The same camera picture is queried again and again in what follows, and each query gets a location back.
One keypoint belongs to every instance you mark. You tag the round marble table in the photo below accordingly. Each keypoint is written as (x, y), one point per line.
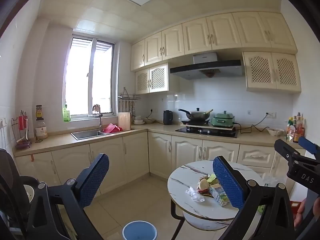
(185, 180)

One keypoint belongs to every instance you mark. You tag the clear plastic wrapper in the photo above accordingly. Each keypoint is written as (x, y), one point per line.
(193, 195)

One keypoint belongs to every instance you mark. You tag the black range hood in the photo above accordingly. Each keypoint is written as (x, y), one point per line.
(207, 68)

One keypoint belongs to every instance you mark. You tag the large labelled glass jar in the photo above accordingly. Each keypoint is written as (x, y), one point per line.
(41, 131)

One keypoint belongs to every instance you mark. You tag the group of condiment bottles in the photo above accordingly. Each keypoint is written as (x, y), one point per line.
(295, 130)

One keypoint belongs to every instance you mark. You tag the white ceramic bowl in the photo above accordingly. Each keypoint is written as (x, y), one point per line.
(275, 132)

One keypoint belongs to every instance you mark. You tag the cream base cabinets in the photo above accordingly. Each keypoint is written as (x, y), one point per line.
(135, 152)

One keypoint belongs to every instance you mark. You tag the black glass gas stove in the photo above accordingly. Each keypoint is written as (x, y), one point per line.
(207, 131)

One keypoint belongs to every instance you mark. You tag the small sauce bottle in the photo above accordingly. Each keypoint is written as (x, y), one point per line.
(39, 113)

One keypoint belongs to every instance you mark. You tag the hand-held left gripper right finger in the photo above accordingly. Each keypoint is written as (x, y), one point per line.
(227, 183)

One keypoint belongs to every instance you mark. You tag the long wooden board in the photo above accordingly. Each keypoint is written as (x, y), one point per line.
(212, 127)

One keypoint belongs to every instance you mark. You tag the white double wall outlet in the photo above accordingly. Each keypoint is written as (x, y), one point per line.
(270, 115)

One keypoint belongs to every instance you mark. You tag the red plastic basin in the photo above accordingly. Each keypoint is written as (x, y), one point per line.
(111, 128)

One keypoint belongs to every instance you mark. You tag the person's right hand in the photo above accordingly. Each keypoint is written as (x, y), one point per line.
(301, 211)

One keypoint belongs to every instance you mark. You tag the hanging utensil rack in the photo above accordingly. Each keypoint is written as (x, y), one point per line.
(128, 97)

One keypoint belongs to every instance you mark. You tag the blue plastic bin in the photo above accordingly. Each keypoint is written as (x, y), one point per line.
(130, 232)

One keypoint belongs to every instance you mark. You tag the green plastic bottle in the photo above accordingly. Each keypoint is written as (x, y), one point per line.
(66, 116)

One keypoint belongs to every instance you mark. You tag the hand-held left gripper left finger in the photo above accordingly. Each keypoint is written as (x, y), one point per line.
(96, 177)

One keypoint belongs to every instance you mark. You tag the black induction cooker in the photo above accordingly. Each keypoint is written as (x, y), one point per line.
(195, 122)

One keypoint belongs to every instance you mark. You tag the clear plastic bag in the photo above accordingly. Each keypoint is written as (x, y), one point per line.
(272, 180)

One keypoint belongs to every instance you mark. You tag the stack of white dishes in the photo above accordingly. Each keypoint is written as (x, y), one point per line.
(139, 121)

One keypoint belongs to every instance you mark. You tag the green white drink carton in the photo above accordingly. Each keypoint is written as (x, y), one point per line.
(218, 195)

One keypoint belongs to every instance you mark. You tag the red cardboard box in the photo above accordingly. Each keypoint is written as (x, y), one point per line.
(295, 207)

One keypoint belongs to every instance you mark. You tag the green crumpled wrapper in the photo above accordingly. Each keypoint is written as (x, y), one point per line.
(212, 178)

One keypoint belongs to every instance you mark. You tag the wooden cutting board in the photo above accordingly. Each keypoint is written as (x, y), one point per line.
(124, 121)

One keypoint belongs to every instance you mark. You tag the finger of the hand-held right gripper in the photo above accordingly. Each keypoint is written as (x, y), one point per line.
(308, 145)
(282, 147)

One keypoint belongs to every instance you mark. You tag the sliding kitchen window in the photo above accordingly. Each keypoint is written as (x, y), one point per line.
(80, 80)

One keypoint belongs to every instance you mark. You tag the steel faucet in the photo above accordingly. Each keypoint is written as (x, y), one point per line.
(100, 122)

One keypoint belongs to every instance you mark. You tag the black electric kettle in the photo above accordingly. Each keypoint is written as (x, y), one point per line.
(168, 118)

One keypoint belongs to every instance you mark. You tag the black wok with lid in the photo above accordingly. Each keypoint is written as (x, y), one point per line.
(197, 115)

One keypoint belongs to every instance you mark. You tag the wide cream lattice cabinet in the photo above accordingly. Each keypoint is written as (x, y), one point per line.
(260, 71)

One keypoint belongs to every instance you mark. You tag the small cream lattice cabinet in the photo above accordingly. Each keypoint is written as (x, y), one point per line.
(156, 78)

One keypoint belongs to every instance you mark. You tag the cream upper wall cabinets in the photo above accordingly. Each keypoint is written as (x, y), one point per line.
(195, 35)

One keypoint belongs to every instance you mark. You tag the green electric cooking pot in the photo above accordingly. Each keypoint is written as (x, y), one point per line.
(223, 120)

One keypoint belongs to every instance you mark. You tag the steel kitchen sink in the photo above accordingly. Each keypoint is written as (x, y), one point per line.
(86, 134)

